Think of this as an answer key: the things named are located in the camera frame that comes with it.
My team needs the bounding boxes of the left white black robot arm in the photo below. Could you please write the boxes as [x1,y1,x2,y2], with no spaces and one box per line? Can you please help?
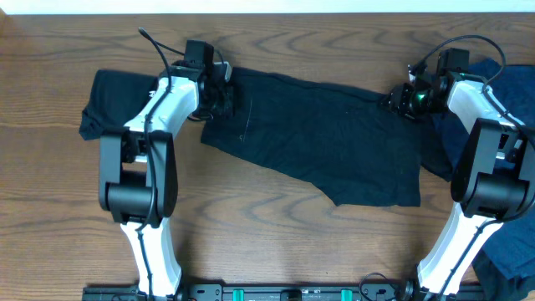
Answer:
[99,61,232,300]

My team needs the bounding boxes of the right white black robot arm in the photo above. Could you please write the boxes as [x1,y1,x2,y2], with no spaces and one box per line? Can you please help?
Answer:
[379,70,534,300]

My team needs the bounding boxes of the black shorts garment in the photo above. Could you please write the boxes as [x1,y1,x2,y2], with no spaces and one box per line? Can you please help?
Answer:
[201,68,452,207]

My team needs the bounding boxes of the small folded black garment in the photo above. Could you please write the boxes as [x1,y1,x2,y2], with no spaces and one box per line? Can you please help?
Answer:
[79,69,158,140]

